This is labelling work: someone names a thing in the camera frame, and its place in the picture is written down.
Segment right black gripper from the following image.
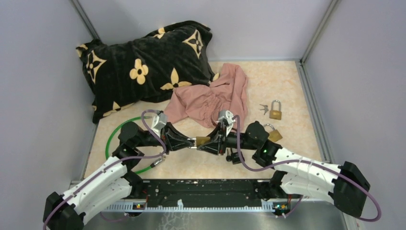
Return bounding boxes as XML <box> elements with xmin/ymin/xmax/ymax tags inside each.
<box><xmin>195</xmin><ymin>123</ymin><xmax>256</xmax><ymax>156</ymax></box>

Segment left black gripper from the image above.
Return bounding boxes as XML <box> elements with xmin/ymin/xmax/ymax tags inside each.
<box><xmin>136</xmin><ymin>122</ymin><xmax>196</xmax><ymax>156</ymax></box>

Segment brass padlock with shackle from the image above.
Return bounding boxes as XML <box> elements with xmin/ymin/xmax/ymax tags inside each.
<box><xmin>188</xmin><ymin>137</ymin><xmax>211</xmax><ymax>149</ymax></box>

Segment black Kaijing padlock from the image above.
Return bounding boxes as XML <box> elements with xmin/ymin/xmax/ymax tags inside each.
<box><xmin>226</xmin><ymin>149</ymin><xmax>241</xmax><ymax>165</ymax></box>

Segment green cable lock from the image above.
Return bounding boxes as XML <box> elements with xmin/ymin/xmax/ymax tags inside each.
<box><xmin>105</xmin><ymin>116</ymin><xmax>167</xmax><ymax>172</ymax></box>

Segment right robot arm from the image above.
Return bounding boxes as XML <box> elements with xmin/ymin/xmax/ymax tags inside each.
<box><xmin>196</xmin><ymin>121</ymin><xmax>371</xmax><ymax>218</ymax></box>

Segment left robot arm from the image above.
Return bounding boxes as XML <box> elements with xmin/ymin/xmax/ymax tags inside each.
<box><xmin>43</xmin><ymin>122</ymin><xmax>196</xmax><ymax>230</ymax></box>

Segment black floral pillow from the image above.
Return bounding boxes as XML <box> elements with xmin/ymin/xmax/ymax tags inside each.
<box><xmin>76</xmin><ymin>21</ymin><xmax>214</xmax><ymax>124</ymax></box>

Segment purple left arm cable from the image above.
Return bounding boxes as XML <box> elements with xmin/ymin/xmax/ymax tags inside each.
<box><xmin>42</xmin><ymin>109</ymin><xmax>168</xmax><ymax>230</ymax></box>

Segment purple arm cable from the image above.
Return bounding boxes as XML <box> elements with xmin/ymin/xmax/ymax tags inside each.
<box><xmin>42</xmin><ymin>109</ymin><xmax>168</xmax><ymax>230</ymax></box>
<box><xmin>233</xmin><ymin>115</ymin><xmax>382</xmax><ymax>222</ymax></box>

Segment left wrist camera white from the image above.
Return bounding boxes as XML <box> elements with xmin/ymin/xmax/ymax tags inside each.
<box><xmin>150</xmin><ymin>112</ymin><xmax>168</xmax><ymax>136</ymax></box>

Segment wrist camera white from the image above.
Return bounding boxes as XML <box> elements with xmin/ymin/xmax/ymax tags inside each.
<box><xmin>150</xmin><ymin>112</ymin><xmax>168</xmax><ymax>136</ymax></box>
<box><xmin>217</xmin><ymin>110</ymin><xmax>235</xmax><ymax>133</ymax></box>

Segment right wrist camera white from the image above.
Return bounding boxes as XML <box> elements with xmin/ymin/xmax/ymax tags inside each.
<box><xmin>217</xmin><ymin>110</ymin><xmax>235</xmax><ymax>133</ymax></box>

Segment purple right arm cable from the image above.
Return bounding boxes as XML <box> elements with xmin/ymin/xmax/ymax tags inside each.
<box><xmin>233</xmin><ymin>115</ymin><xmax>382</xmax><ymax>222</ymax></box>

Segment pink drawstring shorts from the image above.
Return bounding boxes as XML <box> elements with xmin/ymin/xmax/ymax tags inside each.
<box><xmin>164</xmin><ymin>63</ymin><xmax>248</xmax><ymax>128</ymax></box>

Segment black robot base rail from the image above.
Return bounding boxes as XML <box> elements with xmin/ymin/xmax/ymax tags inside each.
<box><xmin>113</xmin><ymin>178</ymin><xmax>286</xmax><ymax>210</ymax></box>

